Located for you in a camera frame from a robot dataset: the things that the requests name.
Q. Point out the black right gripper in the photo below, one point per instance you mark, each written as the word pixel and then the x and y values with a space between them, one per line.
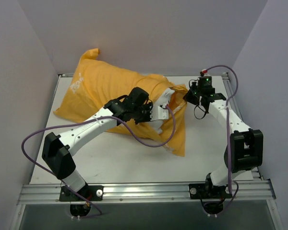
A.
pixel 190 96

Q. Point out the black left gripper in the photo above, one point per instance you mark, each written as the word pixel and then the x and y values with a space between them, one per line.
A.
pixel 147 111

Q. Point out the white pillow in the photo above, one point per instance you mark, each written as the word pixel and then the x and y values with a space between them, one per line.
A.
pixel 163 98

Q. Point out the yellow printed pillowcase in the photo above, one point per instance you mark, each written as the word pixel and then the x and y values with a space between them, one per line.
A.
pixel 96 82

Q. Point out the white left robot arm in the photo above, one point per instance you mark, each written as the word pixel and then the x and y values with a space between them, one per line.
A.
pixel 58 150

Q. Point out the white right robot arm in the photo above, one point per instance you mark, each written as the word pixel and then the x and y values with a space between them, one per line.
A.
pixel 207 105

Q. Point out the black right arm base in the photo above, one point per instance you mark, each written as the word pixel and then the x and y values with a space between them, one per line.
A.
pixel 212 197

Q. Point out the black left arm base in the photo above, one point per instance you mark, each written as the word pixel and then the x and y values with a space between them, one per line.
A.
pixel 88 194

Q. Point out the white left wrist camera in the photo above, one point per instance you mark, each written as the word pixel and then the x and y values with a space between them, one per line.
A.
pixel 159 112

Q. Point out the aluminium table edge rail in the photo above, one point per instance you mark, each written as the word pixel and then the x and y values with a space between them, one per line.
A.
pixel 237 107

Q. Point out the aluminium front frame rail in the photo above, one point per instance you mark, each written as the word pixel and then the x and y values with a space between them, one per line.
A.
pixel 35 194

